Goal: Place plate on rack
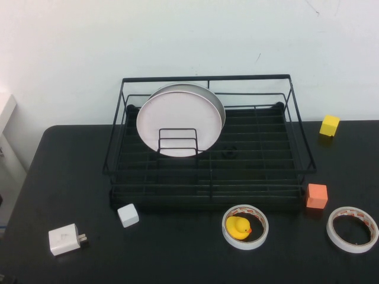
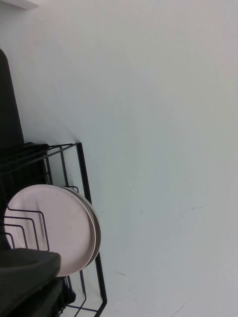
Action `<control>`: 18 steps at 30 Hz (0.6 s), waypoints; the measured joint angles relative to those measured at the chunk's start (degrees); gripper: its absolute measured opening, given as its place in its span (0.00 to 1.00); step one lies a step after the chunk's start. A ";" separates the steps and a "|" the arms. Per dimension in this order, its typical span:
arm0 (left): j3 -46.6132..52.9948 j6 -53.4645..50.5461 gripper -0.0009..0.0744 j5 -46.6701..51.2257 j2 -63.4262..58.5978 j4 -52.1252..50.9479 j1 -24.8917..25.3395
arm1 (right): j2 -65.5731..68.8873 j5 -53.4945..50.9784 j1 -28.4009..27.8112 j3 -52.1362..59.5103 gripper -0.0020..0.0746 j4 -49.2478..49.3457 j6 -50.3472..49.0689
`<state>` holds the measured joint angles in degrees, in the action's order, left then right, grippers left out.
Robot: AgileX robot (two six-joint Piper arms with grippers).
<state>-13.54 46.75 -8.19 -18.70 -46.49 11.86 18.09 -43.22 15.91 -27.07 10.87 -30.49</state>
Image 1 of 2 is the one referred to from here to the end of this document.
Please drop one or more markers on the black plastic drip tray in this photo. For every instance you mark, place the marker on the black plastic drip tray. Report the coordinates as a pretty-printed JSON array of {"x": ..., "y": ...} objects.
[{"x": 251, "y": 142}]

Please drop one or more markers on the white cabinet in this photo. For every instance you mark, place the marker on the white cabinet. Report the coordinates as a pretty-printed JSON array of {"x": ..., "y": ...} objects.
[{"x": 12, "y": 154}]

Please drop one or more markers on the grey round plate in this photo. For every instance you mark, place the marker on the grey round plate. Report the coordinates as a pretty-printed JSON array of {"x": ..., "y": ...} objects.
[{"x": 195, "y": 88}]

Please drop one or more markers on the orange cube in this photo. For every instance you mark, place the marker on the orange cube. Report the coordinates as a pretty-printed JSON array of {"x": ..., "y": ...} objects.
[{"x": 316, "y": 196}]

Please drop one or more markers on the white cube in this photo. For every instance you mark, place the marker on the white cube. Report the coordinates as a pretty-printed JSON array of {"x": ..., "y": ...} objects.
[{"x": 128, "y": 215}]

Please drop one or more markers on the yellow rubber duck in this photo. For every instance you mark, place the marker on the yellow rubber duck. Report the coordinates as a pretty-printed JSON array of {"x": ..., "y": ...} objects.
[{"x": 237, "y": 227}]

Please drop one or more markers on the yellow cube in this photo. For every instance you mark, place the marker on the yellow cube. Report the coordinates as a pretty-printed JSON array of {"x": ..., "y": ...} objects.
[{"x": 329, "y": 125}]

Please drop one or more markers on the white power adapter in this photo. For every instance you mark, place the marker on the white power adapter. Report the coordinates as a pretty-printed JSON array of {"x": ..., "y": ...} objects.
[{"x": 63, "y": 239}]

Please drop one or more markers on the white double-sided tape roll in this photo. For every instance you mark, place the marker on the white double-sided tape roll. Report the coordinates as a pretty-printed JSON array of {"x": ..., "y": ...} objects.
[
  {"x": 349, "y": 249},
  {"x": 244, "y": 245}
]

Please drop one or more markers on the pink round plate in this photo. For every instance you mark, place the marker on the pink round plate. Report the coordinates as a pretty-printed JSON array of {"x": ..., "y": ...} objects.
[{"x": 177, "y": 115}]

